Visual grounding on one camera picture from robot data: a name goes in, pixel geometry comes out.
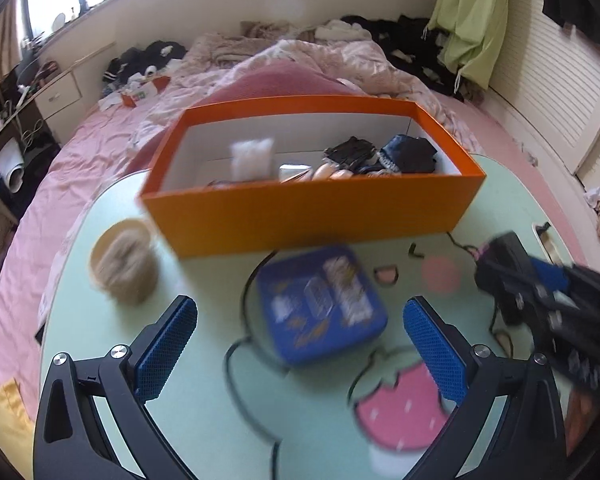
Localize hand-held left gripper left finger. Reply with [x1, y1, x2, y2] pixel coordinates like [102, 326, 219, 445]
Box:
[32, 295, 198, 480]

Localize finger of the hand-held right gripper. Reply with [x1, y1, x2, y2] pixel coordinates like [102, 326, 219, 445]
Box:
[495, 280, 581, 343]
[525, 255, 581, 296]

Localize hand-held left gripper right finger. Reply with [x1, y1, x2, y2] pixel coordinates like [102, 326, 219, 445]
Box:
[402, 296, 566, 480]

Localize black pouch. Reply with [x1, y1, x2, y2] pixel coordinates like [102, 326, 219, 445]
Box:
[474, 231, 536, 326]

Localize beige furry pom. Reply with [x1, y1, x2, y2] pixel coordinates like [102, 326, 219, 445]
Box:
[92, 222, 161, 306]

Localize blue packet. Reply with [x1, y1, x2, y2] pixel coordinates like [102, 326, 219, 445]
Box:
[256, 245, 388, 367]

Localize black lace cloth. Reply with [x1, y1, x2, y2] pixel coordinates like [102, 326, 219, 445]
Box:
[377, 134, 438, 177]

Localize orange cardboard box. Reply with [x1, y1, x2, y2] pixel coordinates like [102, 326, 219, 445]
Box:
[140, 95, 487, 260]

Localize person's right forearm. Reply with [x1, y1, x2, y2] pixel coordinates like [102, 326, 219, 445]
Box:
[562, 387, 600, 461]

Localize green cartoon desktop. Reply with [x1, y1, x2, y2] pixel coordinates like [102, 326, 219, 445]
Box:
[40, 157, 600, 480]

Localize yellow cloth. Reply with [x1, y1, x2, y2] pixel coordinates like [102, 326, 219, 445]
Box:
[0, 379, 36, 480]

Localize white louvered closet door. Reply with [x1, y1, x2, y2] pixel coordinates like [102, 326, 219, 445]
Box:
[485, 0, 600, 176]

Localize white fluffy pad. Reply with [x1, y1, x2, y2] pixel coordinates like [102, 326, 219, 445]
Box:
[230, 137, 275, 181]

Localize silver packet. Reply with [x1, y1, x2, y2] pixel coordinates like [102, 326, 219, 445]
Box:
[279, 164, 313, 183]

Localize black crumpled cloth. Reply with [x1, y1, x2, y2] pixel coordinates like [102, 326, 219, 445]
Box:
[324, 136, 381, 171]

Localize white paper roll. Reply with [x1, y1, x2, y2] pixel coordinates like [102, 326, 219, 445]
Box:
[0, 141, 27, 193]

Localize small orange box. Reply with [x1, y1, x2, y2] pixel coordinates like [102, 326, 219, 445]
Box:
[120, 76, 171, 107]

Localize green hanging garment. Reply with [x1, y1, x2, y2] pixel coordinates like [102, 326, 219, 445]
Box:
[427, 0, 510, 93]

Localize large pile of black clothes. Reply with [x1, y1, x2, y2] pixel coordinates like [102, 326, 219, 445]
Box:
[340, 15, 468, 103]

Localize white drawer cabinet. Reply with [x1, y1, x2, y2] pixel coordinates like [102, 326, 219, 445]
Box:
[34, 71, 83, 121]

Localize dark pink blanket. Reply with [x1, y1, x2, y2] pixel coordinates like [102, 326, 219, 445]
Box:
[127, 57, 361, 176]

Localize small pile of black clothes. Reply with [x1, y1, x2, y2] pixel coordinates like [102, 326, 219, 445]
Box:
[102, 40, 188, 86]

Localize beige fleece blanket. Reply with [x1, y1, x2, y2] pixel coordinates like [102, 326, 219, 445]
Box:
[187, 20, 301, 66]

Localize pink floral quilt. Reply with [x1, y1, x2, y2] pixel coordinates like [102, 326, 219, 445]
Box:
[130, 37, 486, 156]

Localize white clothes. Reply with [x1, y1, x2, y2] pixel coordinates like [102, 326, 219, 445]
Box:
[315, 19, 373, 42]

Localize black cable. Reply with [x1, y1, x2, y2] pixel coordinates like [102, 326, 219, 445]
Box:
[447, 231, 483, 261]

